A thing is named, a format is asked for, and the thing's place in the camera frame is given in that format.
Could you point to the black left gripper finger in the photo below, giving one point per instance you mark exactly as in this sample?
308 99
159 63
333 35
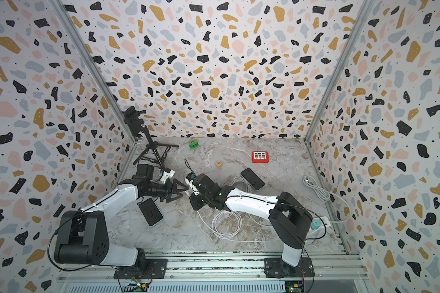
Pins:
173 196
178 185

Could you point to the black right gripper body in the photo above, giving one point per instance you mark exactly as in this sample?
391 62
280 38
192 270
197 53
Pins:
198 201

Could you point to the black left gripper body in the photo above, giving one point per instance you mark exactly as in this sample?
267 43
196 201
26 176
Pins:
160 190

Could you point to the black phone pale green case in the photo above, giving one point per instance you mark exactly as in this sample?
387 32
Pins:
253 179

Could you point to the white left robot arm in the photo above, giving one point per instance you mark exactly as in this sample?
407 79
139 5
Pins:
82 237

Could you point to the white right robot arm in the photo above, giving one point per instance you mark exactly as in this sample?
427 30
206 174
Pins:
290 220

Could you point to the black tripod with phone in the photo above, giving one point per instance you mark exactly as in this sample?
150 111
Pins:
154 152

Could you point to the green toy cube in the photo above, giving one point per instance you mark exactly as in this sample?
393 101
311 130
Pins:
193 144

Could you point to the red block white grid top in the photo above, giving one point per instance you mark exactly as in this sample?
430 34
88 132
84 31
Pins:
260 157

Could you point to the white green power strip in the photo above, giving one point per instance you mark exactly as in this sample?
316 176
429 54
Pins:
319 223

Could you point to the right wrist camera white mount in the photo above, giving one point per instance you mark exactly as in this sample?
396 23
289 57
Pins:
190 178

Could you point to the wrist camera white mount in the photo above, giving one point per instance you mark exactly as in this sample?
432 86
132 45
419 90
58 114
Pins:
167 174
190 178

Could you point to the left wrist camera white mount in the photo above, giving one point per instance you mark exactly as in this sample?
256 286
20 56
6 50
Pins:
167 174

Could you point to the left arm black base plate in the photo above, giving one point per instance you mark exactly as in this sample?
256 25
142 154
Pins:
149 268

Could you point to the aluminium front rail frame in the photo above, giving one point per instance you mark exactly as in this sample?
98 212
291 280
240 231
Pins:
224 272

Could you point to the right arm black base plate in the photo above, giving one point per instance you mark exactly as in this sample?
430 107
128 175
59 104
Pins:
289 267

